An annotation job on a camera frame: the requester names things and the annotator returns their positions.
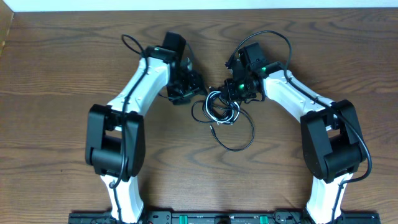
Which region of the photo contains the white USB cable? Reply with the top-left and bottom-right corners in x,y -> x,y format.
202,90 -> 241,125

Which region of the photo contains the black USB cable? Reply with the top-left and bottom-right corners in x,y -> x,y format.
190,86 -> 256,152

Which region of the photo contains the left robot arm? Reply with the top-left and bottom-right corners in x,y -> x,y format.
85,32 -> 207,223

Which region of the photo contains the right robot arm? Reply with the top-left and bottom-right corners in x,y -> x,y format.
219,43 -> 372,223

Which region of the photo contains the cardboard panel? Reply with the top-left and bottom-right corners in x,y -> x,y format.
0,0 -> 14,53

